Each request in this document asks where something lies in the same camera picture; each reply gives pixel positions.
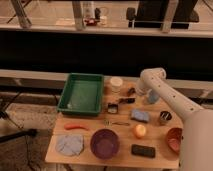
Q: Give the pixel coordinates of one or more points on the black handled brush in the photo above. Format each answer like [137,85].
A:
[113,107]

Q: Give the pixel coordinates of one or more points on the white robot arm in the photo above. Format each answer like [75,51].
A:
[196,149]

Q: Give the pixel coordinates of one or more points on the purple bowl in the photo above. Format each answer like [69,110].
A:
[104,144]

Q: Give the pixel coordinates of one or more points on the red bowl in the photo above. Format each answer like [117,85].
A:
[173,139]

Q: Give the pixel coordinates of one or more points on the white plastic cup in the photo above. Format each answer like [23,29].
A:
[116,83]

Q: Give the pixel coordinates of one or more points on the green plastic tray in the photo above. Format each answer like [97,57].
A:
[82,95]

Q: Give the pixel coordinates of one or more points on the dark red dried chilies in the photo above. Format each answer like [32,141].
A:
[131,91]

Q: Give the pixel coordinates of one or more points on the blue sponge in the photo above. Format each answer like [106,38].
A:
[140,116]

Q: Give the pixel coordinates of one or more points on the wooden board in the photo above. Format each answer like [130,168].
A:
[155,137]

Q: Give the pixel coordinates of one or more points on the yellow apple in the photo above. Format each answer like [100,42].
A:
[139,131]

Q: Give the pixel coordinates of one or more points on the orange carrot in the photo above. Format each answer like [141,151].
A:
[71,126]

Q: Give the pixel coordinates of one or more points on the small metal cup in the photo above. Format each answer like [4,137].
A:
[164,117]

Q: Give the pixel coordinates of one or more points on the blue folded cloth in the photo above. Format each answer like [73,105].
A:
[70,145]

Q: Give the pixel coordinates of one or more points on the black rectangular block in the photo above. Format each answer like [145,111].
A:
[144,151]

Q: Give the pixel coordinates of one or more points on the black tripod stand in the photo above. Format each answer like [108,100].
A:
[21,133]

